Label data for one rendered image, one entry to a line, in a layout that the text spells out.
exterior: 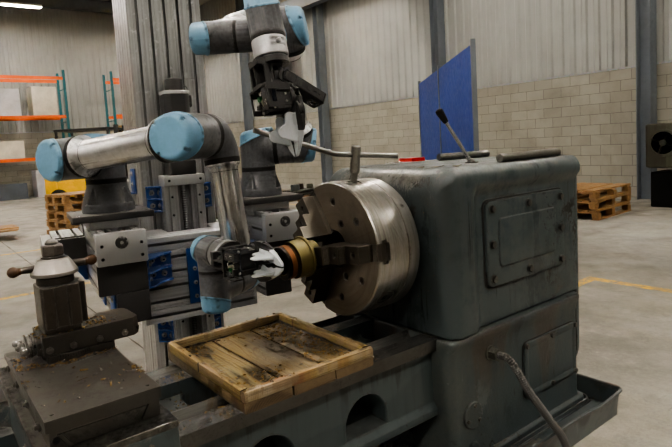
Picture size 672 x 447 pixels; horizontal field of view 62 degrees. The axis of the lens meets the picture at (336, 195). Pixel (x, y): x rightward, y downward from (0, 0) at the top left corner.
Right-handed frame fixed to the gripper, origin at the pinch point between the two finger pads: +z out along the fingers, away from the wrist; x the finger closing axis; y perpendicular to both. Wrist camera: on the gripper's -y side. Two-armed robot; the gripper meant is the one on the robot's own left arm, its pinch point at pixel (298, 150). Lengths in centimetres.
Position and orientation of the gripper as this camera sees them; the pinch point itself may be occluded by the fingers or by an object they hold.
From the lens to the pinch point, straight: 118.6
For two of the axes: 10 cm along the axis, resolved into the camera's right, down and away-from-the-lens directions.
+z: 2.0, 9.8, -0.9
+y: -7.9, 1.0, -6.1
